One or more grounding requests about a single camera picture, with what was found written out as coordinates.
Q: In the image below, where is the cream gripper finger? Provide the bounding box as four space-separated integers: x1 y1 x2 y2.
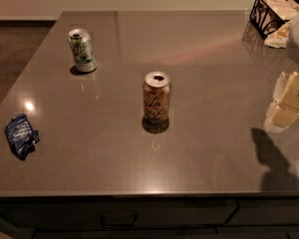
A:
272 72 288 102
263 103 299 133

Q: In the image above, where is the dark cabinet drawer with handle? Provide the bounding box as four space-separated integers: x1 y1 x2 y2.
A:
0 199 237 231

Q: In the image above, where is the black wire napkin holder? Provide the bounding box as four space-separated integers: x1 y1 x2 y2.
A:
249 0 299 40

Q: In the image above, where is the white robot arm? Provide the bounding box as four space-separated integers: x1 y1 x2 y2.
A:
264 13 299 133

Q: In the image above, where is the green and white soda can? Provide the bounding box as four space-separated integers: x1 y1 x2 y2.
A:
68 29 97 73

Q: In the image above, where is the orange LaCroix can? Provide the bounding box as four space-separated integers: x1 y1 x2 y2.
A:
144 72 171 124

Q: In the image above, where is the blue crumpled snack bag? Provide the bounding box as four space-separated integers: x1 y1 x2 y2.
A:
4 114 40 160

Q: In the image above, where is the dark right cabinet drawer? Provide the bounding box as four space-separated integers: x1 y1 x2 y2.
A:
228 199 299 226

